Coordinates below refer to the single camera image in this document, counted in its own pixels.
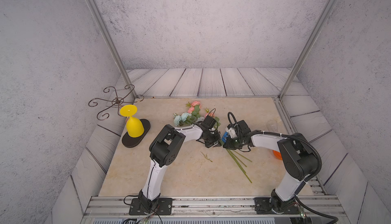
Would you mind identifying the small broken green twig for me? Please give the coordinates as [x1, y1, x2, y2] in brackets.
[201, 152, 213, 163]

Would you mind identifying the wrought iron scroll stand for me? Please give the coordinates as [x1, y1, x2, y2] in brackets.
[88, 85, 145, 121]

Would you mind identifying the yellow plastic goblet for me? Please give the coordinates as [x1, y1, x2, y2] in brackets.
[120, 104, 144, 138]

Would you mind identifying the orange plastic bowl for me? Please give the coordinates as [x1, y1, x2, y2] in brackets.
[272, 150, 283, 160]

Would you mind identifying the black oval tray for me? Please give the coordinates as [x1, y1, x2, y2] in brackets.
[122, 117, 151, 148]

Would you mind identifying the black mounting plate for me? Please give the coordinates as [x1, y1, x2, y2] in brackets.
[129, 198, 173, 216]
[254, 197, 300, 215]

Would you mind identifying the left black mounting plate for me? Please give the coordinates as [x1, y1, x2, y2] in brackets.
[129, 198, 173, 216]

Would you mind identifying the right aluminium frame post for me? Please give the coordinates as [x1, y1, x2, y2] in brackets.
[278, 0, 338, 101]

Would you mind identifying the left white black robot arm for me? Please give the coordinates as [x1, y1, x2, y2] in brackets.
[138, 116, 221, 209]

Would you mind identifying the blue tape dispenser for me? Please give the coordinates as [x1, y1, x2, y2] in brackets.
[221, 132, 231, 145]

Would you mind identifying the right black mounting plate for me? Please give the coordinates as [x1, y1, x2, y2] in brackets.
[254, 197, 300, 215]

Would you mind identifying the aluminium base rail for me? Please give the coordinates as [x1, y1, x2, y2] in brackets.
[83, 195, 350, 224]

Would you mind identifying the left aluminium frame post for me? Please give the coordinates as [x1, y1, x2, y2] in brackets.
[85, 0, 132, 85]

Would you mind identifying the aluminium frame post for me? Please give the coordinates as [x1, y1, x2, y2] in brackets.
[85, 0, 132, 85]
[278, 0, 338, 101]

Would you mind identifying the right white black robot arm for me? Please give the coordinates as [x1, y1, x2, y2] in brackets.
[223, 120, 322, 212]

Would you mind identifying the artificial flower bouquet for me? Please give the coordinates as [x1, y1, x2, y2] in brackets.
[173, 101, 252, 183]

